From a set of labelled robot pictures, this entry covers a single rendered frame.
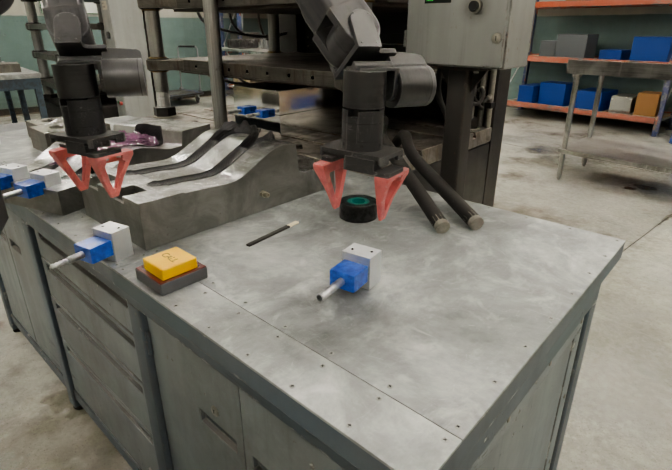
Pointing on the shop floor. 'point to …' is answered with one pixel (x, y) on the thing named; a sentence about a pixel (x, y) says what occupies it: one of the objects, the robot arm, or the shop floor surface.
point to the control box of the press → (468, 39)
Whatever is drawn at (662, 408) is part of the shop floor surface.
